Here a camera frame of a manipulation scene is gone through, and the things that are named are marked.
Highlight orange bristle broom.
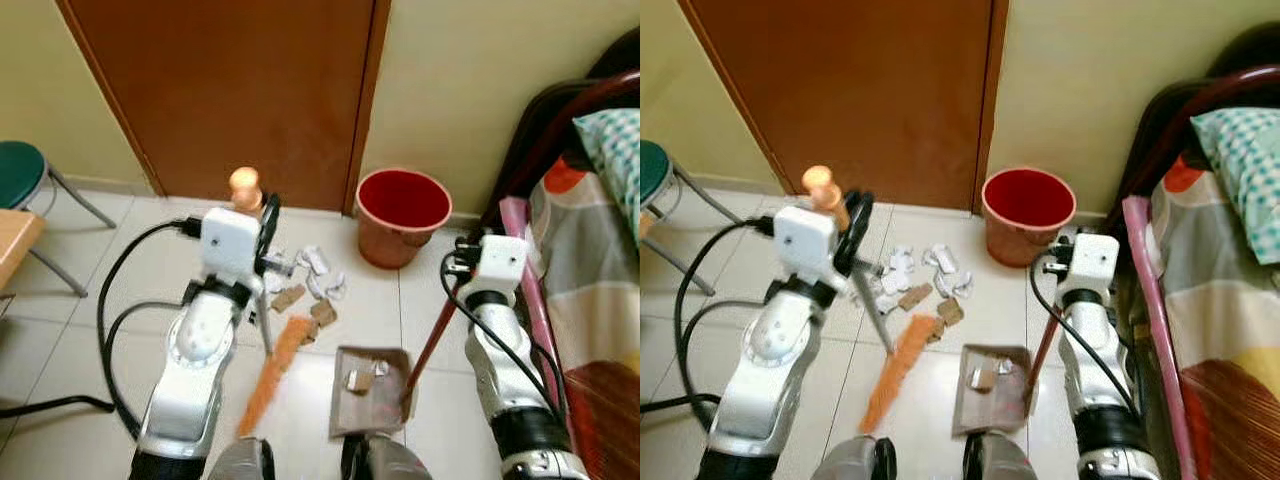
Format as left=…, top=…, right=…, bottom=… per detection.
left=228, top=166, right=317, bottom=438
left=801, top=164, right=947, bottom=437

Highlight grey dustpan with red handle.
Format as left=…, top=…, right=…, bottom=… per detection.
left=329, top=296, right=463, bottom=440
left=951, top=318, right=1063, bottom=438

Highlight red plastic bucket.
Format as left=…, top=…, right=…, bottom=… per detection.
left=980, top=166, right=1079, bottom=269
left=354, top=167, right=454, bottom=270

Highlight brown wooden door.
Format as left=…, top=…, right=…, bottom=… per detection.
left=55, top=0, right=392, bottom=216
left=677, top=0, right=1010, bottom=216

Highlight colourful patchwork blanket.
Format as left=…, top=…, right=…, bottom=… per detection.
left=527, top=160, right=641, bottom=480
left=1148, top=155, right=1280, bottom=480

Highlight dark wooden bed headboard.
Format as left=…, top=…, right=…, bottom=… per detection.
left=479, top=28, right=641, bottom=233
left=1104, top=20, right=1280, bottom=237

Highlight teal checked pillow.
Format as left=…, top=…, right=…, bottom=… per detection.
left=571, top=107, right=641, bottom=217
left=1189, top=107, right=1280, bottom=267

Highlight green seat metal stool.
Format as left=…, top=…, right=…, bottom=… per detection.
left=0, top=140, right=117, bottom=298
left=640, top=140, right=747, bottom=297

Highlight grey left robot leg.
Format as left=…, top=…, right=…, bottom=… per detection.
left=811, top=434, right=897, bottom=480
left=208, top=436, right=277, bottom=480

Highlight grey robot leg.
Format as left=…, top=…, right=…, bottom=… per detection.
left=811, top=434, right=897, bottom=480
left=208, top=436, right=277, bottom=480
left=339, top=431, right=434, bottom=480
left=961, top=429, right=1043, bottom=480

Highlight grey right robot leg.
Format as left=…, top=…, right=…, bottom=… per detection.
left=339, top=431, right=434, bottom=480
left=961, top=429, right=1043, bottom=480

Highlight light wooden table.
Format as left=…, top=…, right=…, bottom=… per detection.
left=0, top=209, right=47, bottom=292

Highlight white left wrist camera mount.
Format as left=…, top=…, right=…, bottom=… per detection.
left=774, top=206, right=840, bottom=287
left=199, top=207, right=264, bottom=287

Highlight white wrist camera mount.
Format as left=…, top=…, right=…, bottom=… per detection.
left=1071, top=232, right=1120, bottom=297
left=199, top=207, right=264, bottom=287
left=774, top=206, right=840, bottom=287
left=477, top=233, right=530, bottom=297

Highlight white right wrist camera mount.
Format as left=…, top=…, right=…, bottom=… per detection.
left=1071, top=232, right=1120, bottom=297
left=477, top=233, right=530, bottom=297

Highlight pink bed side rail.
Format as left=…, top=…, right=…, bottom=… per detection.
left=1121, top=194, right=1203, bottom=480
left=497, top=194, right=583, bottom=463

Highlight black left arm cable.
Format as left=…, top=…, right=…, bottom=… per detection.
left=674, top=212, right=780, bottom=433
left=96, top=215, right=207, bottom=442

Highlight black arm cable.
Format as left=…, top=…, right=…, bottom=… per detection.
left=96, top=215, right=207, bottom=442
left=674, top=212, right=780, bottom=433
left=1029, top=258, right=1143, bottom=418
left=439, top=255, right=567, bottom=423

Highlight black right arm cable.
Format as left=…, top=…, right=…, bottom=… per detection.
left=1029, top=258, right=1143, bottom=418
left=439, top=255, right=567, bottom=423

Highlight black cable on floor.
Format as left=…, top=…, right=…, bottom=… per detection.
left=0, top=394, right=117, bottom=418
left=640, top=394, right=703, bottom=415

